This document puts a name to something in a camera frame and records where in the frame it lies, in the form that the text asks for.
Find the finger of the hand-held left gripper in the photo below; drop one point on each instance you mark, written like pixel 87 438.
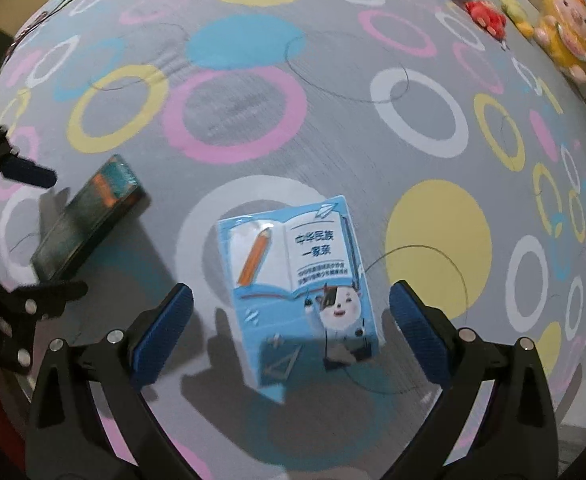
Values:
pixel 28 173
pixel 18 310

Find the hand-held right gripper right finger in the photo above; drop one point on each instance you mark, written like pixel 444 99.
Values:
pixel 418 332

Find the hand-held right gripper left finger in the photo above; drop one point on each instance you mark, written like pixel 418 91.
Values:
pixel 163 332

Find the dark box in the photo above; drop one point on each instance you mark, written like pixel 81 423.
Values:
pixel 88 220

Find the blue cartoon print carton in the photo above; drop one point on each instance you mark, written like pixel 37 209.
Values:
pixel 293 260

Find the grey circle pattern bedsheet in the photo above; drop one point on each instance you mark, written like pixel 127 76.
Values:
pixel 323 125

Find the red plush toy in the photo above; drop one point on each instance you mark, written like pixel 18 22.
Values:
pixel 488 17

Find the yellow-green plush toy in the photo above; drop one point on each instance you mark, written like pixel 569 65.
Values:
pixel 515 10

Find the yellow pig plush toy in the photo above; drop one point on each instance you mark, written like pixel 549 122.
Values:
pixel 568 25

